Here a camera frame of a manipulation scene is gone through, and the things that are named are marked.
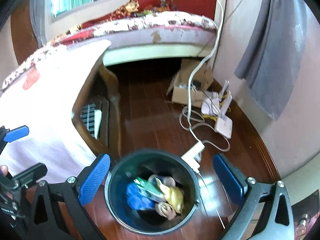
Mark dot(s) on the red patterned blanket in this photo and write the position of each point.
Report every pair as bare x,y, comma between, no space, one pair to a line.
131,9

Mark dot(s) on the beige bag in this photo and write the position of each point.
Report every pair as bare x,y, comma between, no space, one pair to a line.
165,210

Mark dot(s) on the bed with floral sheet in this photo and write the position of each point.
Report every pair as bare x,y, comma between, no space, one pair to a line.
158,35

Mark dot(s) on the person's left hand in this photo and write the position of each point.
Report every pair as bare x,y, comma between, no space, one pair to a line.
4,170

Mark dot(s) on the cardboard box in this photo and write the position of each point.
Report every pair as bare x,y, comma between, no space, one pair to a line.
201,81

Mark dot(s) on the blue cloth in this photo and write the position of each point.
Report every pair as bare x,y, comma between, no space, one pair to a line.
136,200

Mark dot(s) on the pink cloth covered table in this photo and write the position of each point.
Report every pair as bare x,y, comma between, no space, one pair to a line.
46,109

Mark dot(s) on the green white milk carton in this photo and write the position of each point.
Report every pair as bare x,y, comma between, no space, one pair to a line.
149,190

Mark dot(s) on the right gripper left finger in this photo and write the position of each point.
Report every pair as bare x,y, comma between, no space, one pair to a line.
47,222

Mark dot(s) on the white power adapter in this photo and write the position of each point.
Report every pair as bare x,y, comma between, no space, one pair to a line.
193,156

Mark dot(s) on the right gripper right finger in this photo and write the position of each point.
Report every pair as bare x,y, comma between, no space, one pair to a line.
276,218

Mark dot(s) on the black round trash bin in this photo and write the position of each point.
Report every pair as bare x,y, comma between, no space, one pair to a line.
150,164

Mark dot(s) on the grey curtain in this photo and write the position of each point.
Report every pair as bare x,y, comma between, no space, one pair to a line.
271,62

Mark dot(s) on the white router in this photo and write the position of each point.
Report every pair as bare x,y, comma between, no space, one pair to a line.
215,106

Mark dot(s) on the yellow cloth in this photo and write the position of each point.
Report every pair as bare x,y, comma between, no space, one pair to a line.
173,195

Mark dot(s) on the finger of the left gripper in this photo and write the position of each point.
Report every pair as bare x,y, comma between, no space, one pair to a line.
30,176
8,136

